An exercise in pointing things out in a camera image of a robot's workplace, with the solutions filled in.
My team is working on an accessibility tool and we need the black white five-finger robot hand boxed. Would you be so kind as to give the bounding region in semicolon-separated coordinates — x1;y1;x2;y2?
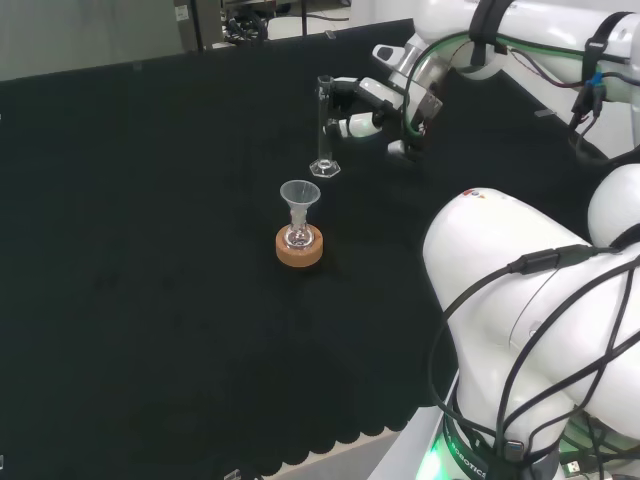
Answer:
323;43;409;141

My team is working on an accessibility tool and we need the clear glass graduated cylinder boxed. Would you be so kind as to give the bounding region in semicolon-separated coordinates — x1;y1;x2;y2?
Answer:
308;74;343;180

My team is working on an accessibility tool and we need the clear plastic funnel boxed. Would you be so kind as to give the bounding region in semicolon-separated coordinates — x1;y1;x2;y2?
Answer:
279;179;322;227

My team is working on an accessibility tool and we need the clear round-bottom flask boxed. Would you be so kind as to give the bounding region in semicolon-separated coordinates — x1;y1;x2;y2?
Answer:
282;212;316;251

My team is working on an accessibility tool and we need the black stand pole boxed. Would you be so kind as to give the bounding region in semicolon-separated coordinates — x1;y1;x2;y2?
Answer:
191;0;207;52

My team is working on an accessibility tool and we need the black bench cloth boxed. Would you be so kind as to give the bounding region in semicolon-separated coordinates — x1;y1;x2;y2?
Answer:
0;18;614;480

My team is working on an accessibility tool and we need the pale board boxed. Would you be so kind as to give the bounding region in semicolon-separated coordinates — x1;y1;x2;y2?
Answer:
0;0;184;82

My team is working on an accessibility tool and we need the green wrist cable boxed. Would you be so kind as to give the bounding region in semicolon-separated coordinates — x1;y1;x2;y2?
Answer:
402;38;589;139

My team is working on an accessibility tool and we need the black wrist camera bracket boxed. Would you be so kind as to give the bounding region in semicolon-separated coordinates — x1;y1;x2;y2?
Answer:
387;89;446;161

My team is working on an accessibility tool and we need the black cable bundle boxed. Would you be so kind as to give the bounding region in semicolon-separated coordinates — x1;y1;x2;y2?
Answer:
223;13;269;43

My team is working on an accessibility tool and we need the tan cork ring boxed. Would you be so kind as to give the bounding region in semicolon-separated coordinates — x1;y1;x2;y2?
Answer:
275;224;325;270

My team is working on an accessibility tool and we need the black cable with inline connector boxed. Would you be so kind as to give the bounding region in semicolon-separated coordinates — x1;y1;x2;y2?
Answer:
428;243;624;416

